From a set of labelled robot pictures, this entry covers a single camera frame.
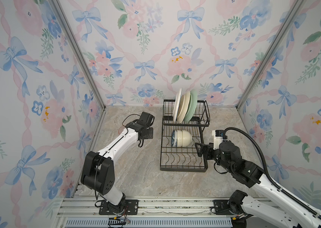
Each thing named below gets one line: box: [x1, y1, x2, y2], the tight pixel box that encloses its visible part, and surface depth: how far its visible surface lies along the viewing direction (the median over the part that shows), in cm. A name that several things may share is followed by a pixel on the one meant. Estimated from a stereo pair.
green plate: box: [184, 89, 198, 124], surface depth 76 cm
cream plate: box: [177, 91, 191, 124], surface depth 75 cm
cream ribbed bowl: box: [176, 129, 193, 147], surface depth 91 cm
